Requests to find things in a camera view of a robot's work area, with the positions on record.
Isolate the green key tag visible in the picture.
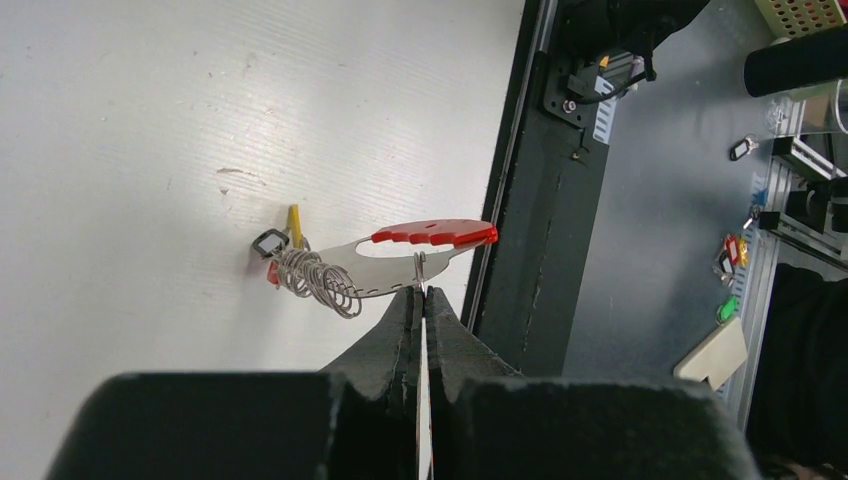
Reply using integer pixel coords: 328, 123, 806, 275
716, 295, 739, 325

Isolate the white smartphone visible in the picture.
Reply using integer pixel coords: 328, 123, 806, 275
673, 316, 748, 391

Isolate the red tag key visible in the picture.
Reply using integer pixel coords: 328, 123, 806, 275
266, 261, 280, 289

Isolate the spare blue tag key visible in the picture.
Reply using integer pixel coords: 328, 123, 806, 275
743, 188, 769, 230

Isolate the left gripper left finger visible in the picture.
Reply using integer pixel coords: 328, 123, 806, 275
47, 287, 423, 479

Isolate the yellow tag key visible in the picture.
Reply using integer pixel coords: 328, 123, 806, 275
286, 204, 305, 249

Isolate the spare key tag bundle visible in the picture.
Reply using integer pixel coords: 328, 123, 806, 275
712, 234, 749, 288

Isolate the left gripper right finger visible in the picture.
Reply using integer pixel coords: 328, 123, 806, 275
423, 287, 760, 479

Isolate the black cylinder flashlight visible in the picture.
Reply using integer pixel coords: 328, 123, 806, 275
743, 25, 847, 98

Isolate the grey red keyring holder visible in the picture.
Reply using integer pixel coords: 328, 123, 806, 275
266, 219, 499, 319

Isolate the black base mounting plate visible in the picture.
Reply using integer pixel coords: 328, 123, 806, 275
460, 0, 710, 378

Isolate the spare black tag key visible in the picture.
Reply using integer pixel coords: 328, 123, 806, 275
728, 135, 759, 162

